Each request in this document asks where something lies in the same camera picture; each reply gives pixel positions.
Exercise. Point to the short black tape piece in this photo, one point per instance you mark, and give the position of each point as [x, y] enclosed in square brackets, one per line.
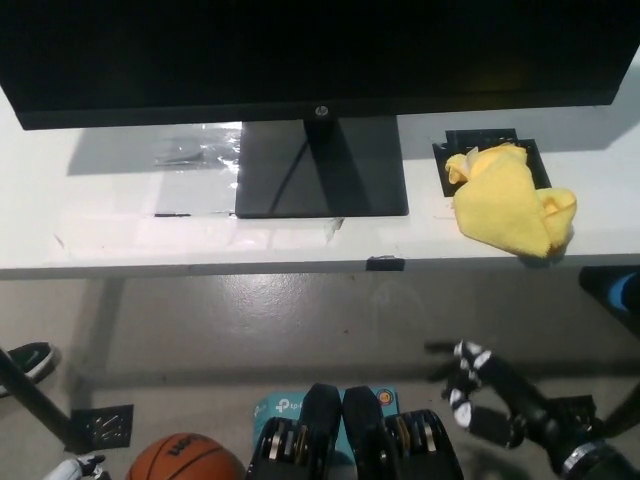
[385, 264]

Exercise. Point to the black object with blue part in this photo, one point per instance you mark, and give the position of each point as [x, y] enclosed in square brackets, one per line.
[595, 285]

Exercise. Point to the black mesh tray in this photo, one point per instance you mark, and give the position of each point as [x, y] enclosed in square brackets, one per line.
[480, 136]

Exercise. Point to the teal tp-link box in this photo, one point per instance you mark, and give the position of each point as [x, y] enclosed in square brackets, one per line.
[280, 407]

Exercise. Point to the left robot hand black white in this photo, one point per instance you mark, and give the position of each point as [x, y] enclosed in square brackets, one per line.
[75, 469]

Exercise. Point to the yellow microfiber cloth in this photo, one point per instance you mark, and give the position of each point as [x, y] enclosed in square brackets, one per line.
[495, 200]

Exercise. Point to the black sneaker white sole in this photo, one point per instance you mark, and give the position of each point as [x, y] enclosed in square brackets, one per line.
[30, 357]

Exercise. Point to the clear plastic film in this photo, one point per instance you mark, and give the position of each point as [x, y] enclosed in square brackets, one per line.
[215, 145]

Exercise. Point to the thin black tape strip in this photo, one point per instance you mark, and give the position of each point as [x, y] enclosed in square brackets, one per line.
[172, 215]

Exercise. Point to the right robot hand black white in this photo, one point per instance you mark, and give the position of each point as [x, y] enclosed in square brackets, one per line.
[505, 395]

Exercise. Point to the black metal pole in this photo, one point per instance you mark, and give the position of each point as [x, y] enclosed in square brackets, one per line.
[30, 395]

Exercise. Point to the black HP monitor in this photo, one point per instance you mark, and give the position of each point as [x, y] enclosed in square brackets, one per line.
[200, 50]

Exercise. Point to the orange basketball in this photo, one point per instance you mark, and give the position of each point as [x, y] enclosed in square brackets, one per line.
[185, 460]

